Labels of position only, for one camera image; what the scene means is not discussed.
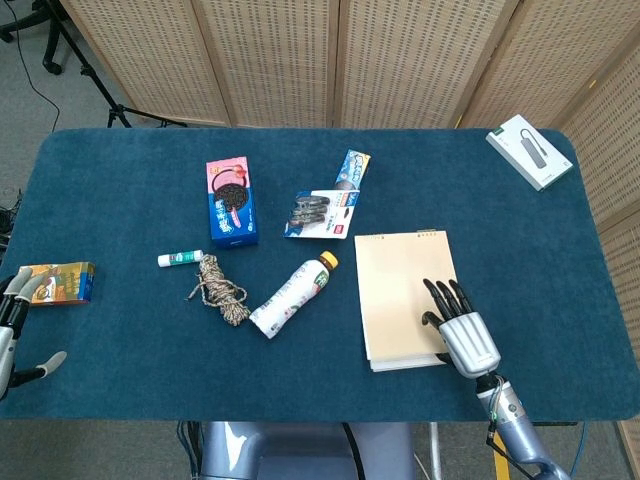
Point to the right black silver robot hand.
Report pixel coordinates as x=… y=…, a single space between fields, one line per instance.
x=470 y=342

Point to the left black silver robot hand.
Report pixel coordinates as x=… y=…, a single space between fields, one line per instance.
x=6 y=340

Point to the beige notepad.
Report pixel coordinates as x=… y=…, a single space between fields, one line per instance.
x=395 y=300

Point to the yellow blue small box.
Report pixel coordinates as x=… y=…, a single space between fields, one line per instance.
x=65 y=282

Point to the blue felt table mat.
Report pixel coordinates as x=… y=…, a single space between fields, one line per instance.
x=150 y=360

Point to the white label tea bottle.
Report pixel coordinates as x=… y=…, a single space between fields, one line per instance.
x=295 y=295

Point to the white green glue stick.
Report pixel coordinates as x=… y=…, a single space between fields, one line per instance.
x=180 y=258

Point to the black pens blister pack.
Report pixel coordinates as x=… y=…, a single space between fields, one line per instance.
x=320 y=212

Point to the white USB hub box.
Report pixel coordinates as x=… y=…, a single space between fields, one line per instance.
x=530 y=152

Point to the blue-grey robot torso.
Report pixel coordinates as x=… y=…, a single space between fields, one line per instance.
x=300 y=450

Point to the light blue Oreo box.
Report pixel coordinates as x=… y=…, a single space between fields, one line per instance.
x=354 y=167

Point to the pink blue Oreo box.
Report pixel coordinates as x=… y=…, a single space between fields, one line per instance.
x=232 y=205

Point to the black tripod stand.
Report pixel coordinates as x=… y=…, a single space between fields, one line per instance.
x=95 y=80

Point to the black office chair base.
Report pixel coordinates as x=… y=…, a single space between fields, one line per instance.
x=50 y=52

